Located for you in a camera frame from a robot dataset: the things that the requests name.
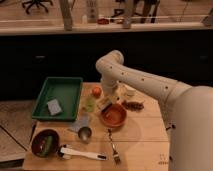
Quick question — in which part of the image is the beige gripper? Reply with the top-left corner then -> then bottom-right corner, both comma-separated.
96,95 -> 119,112

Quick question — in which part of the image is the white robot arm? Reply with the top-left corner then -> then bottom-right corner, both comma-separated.
96,50 -> 213,171

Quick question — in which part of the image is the white paper cup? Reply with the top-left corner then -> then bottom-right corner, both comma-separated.
124,85 -> 136,99

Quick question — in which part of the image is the small metal cup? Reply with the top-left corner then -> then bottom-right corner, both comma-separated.
78,127 -> 92,143

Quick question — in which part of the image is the orange tomato toy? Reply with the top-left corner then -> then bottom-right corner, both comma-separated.
92,87 -> 102,98

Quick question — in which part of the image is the orange ceramic bowl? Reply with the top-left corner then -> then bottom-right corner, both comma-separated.
100,104 -> 127,128

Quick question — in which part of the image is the grey cloth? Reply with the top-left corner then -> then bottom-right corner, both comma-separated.
68,116 -> 89,133

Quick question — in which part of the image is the brown pine cone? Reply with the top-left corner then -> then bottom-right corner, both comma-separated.
122,101 -> 144,111

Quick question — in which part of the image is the green plastic tray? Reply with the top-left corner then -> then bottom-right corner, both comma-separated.
32,77 -> 83,122

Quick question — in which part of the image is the grey blue sponge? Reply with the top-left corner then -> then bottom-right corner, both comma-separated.
47,99 -> 62,116

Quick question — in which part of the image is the metal fork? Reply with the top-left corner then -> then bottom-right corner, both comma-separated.
108,129 -> 121,165

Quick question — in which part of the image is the green cucumber toy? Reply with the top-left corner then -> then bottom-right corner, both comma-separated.
40,136 -> 53,157

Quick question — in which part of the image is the dark brown bowl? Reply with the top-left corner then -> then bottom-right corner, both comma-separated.
31,129 -> 59,158

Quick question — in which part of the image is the red object on shelf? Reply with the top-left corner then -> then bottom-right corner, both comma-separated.
97,18 -> 109,25

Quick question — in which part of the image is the black office chair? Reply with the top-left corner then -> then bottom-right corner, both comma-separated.
22,0 -> 53,14

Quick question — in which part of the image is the white handled brush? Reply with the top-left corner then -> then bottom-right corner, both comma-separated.
59,145 -> 107,161

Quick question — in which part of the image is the wooden table leg post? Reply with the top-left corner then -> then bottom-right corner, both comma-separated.
59,0 -> 72,31

